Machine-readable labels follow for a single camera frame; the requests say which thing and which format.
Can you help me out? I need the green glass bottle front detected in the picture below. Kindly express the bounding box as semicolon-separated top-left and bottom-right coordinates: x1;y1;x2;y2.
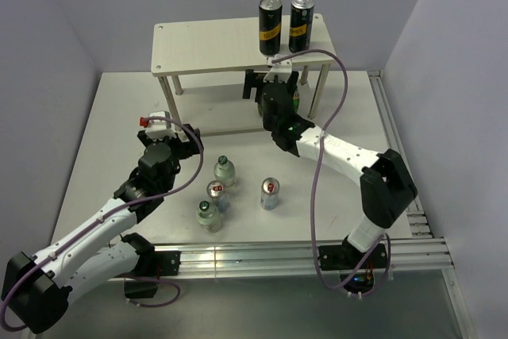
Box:
257;103;264;117

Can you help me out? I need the green glass bottle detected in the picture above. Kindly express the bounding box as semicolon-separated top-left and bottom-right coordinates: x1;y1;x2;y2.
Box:
257;103;264;117
292;79;300;113

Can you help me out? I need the green glass bottle back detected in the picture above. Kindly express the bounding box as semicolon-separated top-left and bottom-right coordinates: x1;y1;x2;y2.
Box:
292;79;300;113

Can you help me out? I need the clear bottle green cap back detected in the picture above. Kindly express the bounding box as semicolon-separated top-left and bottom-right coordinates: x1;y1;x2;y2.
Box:
214;156;236;187

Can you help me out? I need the clear bottle green cap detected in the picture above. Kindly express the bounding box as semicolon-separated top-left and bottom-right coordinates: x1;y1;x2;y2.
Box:
196;200;221;233
214;156;236;187

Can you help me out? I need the clear bottle green cap front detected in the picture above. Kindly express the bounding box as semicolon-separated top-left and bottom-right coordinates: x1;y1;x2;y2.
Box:
196;200;221;233

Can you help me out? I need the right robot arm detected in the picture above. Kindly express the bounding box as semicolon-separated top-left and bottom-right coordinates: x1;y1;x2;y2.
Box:
242;69;418;268

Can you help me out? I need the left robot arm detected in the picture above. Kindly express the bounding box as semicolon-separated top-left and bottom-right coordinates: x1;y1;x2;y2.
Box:
1;117;204;333

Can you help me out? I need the white two-tier shelf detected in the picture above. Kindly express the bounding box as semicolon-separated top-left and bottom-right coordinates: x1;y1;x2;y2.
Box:
149;13;337;141

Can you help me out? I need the silver can red top left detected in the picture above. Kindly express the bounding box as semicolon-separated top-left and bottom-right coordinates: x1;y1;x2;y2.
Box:
206;180;229;212

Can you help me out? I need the silver can red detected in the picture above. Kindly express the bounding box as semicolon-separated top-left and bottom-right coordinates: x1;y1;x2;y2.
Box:
206;180;229;212
260;177;280;210

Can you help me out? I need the black can right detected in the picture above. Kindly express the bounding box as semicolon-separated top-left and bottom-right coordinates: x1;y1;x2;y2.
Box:
288;0;314;53

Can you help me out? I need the black can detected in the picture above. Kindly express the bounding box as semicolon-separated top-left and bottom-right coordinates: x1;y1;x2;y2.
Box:
258;0;283;56
288;0;314;53

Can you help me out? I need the black can left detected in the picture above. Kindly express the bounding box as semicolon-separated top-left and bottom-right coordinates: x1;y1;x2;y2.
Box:
258;0;283;56

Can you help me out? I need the silver can red top right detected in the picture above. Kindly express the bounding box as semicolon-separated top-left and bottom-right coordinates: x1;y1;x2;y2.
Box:
260;177;280;210

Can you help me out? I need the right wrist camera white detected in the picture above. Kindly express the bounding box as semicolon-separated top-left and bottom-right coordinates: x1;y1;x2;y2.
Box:
263;56;292;83

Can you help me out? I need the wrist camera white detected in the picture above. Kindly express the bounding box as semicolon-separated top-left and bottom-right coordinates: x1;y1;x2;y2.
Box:
140;111;175;141
263;56;292;83

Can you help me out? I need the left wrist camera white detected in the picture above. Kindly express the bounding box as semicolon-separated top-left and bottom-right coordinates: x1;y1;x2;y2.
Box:
140;111;175;141

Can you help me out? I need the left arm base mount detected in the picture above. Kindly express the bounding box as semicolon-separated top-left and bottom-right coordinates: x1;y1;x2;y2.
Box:
117;233;182;309

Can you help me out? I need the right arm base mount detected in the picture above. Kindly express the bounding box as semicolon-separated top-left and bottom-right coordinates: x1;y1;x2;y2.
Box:
311;233;392;300

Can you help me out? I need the aluminium front rail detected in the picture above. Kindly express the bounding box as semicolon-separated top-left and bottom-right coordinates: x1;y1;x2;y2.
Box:
155;212;454;279

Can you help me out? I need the aluminium side rail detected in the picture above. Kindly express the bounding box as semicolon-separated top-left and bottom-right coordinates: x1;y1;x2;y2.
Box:
368;71;478;338

